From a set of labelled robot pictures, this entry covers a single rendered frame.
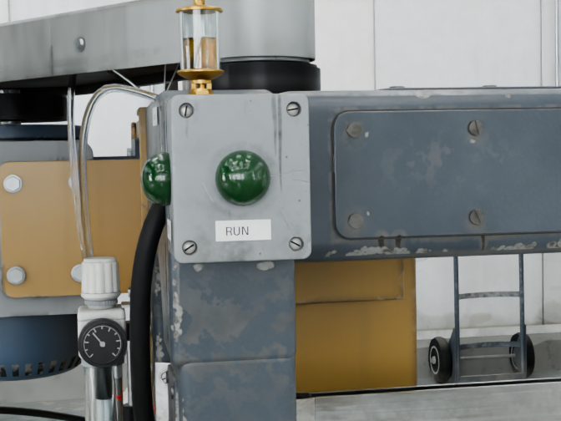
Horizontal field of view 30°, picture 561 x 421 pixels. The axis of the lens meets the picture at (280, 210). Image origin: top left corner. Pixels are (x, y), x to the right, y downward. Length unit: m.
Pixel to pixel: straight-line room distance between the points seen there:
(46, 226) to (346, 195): 0.42
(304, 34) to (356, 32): 5.24
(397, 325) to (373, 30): 5.12
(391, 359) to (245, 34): 0.35
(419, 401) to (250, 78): 0.28
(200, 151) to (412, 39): 5.54
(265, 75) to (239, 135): 0.17
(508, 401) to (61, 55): 0.45
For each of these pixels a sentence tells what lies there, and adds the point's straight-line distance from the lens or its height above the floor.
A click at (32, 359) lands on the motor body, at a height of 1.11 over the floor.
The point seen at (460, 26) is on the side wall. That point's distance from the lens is 6.18.
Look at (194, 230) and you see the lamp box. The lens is 0.56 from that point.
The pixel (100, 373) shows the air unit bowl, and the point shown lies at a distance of 0.83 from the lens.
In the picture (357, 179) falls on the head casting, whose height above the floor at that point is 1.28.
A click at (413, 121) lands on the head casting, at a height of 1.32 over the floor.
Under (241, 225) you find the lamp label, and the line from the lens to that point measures 0.56.
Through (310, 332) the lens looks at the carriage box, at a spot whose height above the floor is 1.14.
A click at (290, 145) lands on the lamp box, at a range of 0.57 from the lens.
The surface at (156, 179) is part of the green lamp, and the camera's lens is 0.57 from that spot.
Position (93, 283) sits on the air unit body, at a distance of 0.82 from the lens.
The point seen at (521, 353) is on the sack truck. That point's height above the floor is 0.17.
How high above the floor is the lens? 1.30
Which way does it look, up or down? 3 degrees down
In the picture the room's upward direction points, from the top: 1 degrees counter-clockwise
